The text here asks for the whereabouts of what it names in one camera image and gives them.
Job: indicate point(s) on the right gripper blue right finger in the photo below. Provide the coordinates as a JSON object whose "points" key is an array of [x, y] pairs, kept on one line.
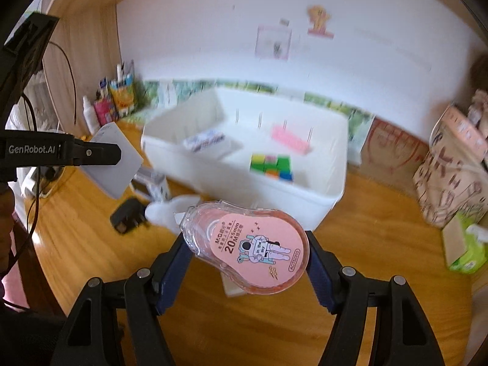
{"points": [[323, 271]]}

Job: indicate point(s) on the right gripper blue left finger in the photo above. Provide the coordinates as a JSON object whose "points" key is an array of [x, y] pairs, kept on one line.
{"points": [[168, 272]]}

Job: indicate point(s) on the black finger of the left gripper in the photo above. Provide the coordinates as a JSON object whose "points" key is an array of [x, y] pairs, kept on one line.
{"points": [[95, 154]]}

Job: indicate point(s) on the white power adapter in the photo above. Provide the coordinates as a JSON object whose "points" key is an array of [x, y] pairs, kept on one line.
{"points": [[113, 179]]}

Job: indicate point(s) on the pink correction tape dispenser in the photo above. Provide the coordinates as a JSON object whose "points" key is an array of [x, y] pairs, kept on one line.
{"points": [[263, 251]]}

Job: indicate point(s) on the beige white box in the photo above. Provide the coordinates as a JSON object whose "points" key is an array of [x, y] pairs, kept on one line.
{"points": [[230, 288]]}

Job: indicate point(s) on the colourful rubiks cube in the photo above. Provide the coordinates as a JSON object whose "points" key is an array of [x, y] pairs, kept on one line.
{"points": [[276, 166]]}

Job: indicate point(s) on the clear plastic toothpick box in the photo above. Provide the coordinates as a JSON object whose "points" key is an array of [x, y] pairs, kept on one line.
{"points": [[212, 144]]}

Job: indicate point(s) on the pink hair roller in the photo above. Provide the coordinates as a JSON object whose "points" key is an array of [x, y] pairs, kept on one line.
{"points": [[295, 138]]}

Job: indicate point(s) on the person left hand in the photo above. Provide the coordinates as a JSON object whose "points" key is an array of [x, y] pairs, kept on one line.
{"points": [[7, 207]]}

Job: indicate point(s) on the white spray bottle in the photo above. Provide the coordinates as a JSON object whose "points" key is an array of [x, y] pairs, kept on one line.
{"points": [[90, 116]]}

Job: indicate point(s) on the white angled plastic block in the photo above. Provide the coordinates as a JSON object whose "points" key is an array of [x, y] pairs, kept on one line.
{"points": [[169, 214]]}

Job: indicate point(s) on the black plug charger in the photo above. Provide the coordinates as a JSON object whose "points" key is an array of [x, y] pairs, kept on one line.
{"points": [[128, 216]]}

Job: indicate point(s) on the white plastic storage bin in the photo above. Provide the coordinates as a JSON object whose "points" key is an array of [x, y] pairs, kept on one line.
{"points": [[319, 176]]}

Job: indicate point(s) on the green tissue pack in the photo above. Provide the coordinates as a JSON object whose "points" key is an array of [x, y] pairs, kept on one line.
{"points": [[465, 244]]}

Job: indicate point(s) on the printed canvas bag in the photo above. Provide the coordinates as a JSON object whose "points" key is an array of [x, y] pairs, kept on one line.
{"points": [[453, 175]]}

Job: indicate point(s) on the pink square sticker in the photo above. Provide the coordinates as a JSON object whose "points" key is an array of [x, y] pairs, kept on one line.
{"points": [[273, 42]]}

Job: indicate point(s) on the rag doll brown hair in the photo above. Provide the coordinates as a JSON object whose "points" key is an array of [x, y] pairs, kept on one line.
{"points": [[477, 111]]}

